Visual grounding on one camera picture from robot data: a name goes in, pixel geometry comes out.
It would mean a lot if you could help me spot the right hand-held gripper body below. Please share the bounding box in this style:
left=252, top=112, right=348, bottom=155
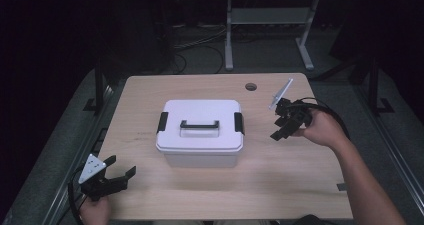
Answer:
left=268, top=78, right=313, bottom=133

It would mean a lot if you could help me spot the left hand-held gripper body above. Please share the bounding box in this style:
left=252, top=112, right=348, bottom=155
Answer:
left=78, top=153, right=129, bottom=202

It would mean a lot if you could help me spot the white plastic storage box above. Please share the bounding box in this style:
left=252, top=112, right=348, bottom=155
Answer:
left=157, top=146, right=244, bottom=169

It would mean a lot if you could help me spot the white lid with black handle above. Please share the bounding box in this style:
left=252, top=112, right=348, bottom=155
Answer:
left=155, top=99, right=245, bottom=154

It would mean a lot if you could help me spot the person's left hand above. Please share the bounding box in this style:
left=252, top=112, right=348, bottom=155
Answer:
left=78, top=197, right=113, bottom=225

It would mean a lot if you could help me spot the person's right hand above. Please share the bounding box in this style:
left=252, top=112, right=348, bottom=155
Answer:
left=294, top=110, right=349, bottom=149

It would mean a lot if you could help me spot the black metal stand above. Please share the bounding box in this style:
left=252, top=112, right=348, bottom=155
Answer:
left=83, top=59, right=108, bottom=115
left=365, top=55, right=396, bottom=117

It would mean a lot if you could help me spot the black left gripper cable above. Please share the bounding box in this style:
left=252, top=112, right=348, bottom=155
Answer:
left=67, top=171, right=88, bottom=225

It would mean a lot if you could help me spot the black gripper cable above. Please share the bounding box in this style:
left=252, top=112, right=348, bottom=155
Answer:
left=289, top=97, right=351, bottom=140
left=67, top=171, right=88, bottom=225

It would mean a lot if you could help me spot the aluminium floor rail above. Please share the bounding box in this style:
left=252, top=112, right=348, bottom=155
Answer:
left=353, top=84, right=424, bottom=217
left=41, top=84, right=116, bottom=225

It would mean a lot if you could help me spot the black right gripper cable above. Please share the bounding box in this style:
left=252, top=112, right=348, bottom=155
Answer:
left=289, top=97, right=351, bottom=140

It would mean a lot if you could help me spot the grey metal desk frame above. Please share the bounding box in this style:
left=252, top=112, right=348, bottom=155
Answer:
left=213, top=0, right=368, bottom=72

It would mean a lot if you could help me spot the bundle of floor cables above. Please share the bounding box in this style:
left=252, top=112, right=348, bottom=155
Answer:
left=171, top=24, right=228, bottom=75

